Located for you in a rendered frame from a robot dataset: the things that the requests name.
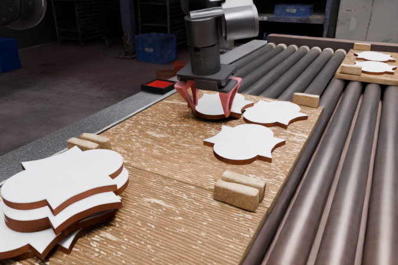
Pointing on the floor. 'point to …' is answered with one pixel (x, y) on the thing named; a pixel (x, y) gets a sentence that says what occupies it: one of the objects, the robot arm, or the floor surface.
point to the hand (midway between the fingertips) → (211, 109)
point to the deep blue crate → (156, 48)
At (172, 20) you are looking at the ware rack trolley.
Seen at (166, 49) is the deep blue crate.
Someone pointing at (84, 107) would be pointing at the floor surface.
